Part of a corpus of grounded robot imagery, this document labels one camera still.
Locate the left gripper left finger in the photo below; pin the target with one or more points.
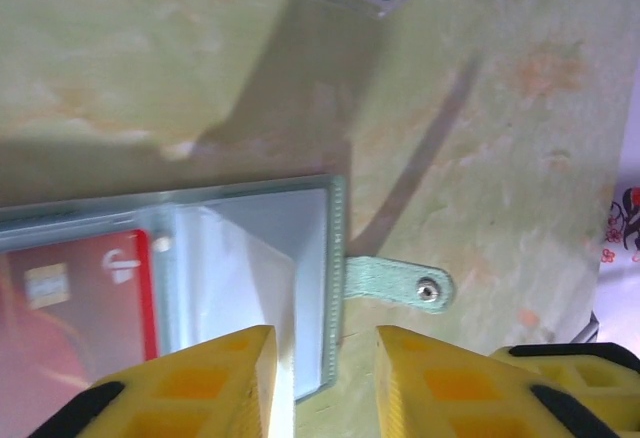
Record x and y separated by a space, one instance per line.
200 393

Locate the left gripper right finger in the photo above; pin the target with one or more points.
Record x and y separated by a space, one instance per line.
450 398

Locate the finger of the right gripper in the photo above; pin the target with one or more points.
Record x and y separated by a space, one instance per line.
590 373

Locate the grey-green card holder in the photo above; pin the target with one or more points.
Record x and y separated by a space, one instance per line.
400 278

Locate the red credit card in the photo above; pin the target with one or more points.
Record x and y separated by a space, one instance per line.
90 288

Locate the aluminium side rail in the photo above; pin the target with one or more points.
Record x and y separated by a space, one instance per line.
589 329

